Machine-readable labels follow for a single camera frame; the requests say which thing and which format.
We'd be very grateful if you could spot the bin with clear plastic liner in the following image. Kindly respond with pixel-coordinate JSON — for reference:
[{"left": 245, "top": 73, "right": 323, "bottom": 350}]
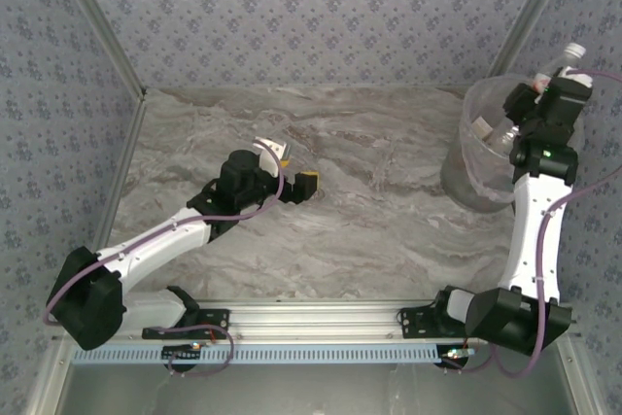
[{"left": 440, "top": 72, "right": 584, "bottom": 215}]

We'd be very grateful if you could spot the aluminium side rail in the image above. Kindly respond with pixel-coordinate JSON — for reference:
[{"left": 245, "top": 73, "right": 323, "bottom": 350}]
[{"left": 75, "top": 88, "right": 150, "bottom": 304}]

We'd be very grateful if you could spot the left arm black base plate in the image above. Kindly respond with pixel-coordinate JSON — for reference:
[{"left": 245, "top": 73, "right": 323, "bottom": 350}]
[{"left": 141, "top": 307, "right": 230, "bottom": 341}]

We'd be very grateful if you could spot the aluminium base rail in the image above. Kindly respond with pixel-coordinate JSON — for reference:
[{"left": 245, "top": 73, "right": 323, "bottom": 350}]
[{"left": 52, "top": 301, "right": 582, "bottom": 343}]

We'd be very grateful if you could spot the aluminium frame post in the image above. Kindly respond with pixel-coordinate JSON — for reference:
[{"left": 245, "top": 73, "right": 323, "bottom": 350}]
[
  {"left": 491, "top": 0, "right": 580, "bottom": 77},
  {"left": 48, "top": 0, "right": 148, "bottom": 100}
]

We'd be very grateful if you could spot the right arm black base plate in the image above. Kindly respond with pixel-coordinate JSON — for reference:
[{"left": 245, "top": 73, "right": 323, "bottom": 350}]
[{"left": 398, "top": 306, "right": 470, "bottom": 341}]

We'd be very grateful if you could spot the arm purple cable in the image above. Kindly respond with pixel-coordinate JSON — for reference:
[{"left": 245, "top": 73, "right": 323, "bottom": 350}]
[
  {"left": 444, "top": 69, "right": 622, "bottom": 381},
  {"left": 44, "top": 140, "right": 286, "bottom": 378}
]

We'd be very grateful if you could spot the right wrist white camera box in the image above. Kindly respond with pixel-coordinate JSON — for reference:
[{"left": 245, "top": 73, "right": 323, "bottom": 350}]
[{"left": 558, "top": 66, "right": 595, "bottom": 91}]

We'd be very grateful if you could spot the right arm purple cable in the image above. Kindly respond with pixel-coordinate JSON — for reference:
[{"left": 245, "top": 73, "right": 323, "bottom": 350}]
[{"left": 444, "top": 69, "right": 622, "bottom": 381}]

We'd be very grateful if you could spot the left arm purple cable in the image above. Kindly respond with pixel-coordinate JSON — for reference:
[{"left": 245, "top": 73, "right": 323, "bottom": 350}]
[{"left": 44, "top": 140, "right": 286, "bottom": 378}]

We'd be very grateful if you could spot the light blue slotted cable duct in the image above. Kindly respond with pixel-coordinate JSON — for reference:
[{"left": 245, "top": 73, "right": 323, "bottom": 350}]
[{"left": 71, "top": 344, "right": 438, "bottom": 365}]

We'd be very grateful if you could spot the small circuit board with LED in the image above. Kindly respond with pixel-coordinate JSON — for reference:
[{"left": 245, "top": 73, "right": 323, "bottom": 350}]
[
  {"left": 162, "top": 342, "right": 203, "bottom": 361},
  {"left": 439, "top": 346, "right": 477, "bottom": 363}
]

